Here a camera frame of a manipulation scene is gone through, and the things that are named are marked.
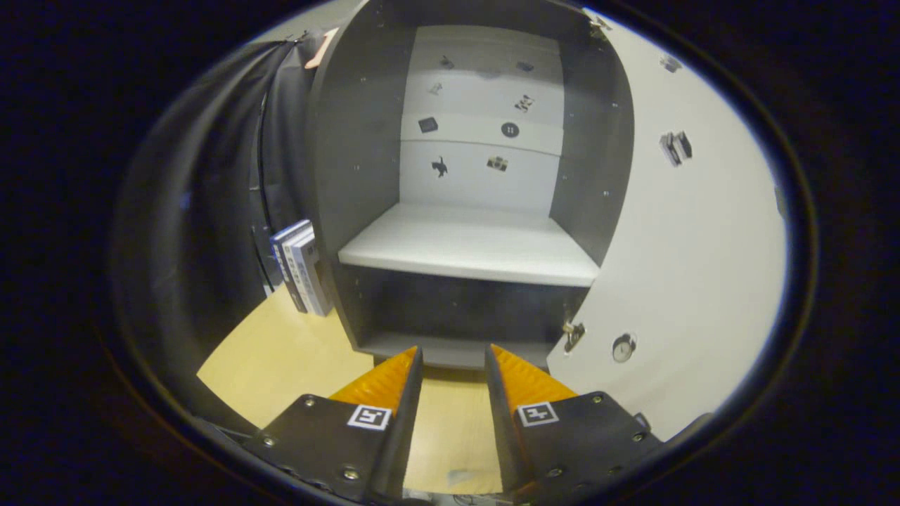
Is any black backdrop cloth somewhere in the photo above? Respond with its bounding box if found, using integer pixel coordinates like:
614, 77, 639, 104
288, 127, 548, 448
112, 28, 331, 429

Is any white cabinet shelf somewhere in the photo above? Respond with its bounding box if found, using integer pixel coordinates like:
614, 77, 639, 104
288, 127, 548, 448
337, 202, 600, 287

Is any grey cabinet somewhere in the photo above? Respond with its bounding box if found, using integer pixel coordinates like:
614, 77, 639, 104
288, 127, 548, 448
309, 0, 637, 372

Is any thin black cable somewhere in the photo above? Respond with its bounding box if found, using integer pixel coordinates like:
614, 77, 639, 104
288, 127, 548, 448
250, 91, 278, 296

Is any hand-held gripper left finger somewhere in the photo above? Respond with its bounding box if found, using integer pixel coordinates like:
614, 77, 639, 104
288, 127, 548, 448
243, 344, 425, 503

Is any white cabinet door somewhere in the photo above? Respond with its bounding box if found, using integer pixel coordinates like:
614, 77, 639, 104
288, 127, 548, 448
547, 11, 788, 442

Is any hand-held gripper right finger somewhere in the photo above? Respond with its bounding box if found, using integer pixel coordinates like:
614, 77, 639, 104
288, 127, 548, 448
484, 343, 665, 503

